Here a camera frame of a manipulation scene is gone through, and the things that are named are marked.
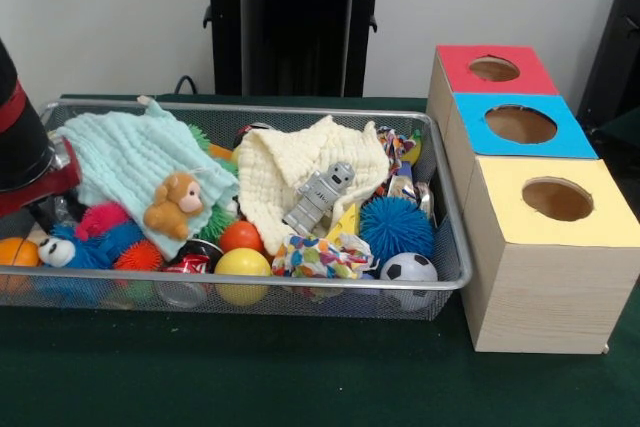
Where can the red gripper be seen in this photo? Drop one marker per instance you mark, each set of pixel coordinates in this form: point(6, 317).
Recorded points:
point(65, 179)

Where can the mint green cloth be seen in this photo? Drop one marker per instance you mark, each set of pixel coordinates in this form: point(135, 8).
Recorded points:
point(130, 152)

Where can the orange plush bear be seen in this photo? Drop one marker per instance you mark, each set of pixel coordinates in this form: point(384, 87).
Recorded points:
point(170, 209)

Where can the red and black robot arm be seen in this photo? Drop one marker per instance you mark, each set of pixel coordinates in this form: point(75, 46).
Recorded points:
point(20, 147)

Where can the silver mesh bin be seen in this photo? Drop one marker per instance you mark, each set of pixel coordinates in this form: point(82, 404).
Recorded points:
point(350, 304)

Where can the wooden box with three holes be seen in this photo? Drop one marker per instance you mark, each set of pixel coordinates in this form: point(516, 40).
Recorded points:
point(550, 297)

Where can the small orange basketball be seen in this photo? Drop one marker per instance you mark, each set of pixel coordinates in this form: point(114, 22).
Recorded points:
point(17, 253)

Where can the blue spiky toy with eyes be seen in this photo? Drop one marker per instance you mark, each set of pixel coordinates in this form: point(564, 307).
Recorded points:
point(95, 252)

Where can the orange ball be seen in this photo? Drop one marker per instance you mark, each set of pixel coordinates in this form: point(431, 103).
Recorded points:
point(241, 237)

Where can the yellow ball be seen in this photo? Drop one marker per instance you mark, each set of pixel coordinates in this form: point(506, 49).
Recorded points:
point(243, 264)

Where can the cream cloth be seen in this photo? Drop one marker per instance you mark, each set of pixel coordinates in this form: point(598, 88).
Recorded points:
point(275, 167)

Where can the dark green tablecloth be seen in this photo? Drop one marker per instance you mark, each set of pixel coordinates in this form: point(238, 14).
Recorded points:
point(250, 382)

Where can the grey robot toy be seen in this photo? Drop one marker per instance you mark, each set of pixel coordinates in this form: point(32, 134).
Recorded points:
point(317, 197)

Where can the blue spiky ball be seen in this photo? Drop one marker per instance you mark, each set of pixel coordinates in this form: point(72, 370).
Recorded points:
point(397, 229)

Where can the small soccer ball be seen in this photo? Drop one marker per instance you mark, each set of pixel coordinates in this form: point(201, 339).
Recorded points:
point(409, 267)

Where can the black chair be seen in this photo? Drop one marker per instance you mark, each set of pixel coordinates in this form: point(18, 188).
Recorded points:
point(615, 47)

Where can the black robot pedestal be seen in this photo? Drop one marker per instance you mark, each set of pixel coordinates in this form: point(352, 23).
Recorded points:
point(300, 22)

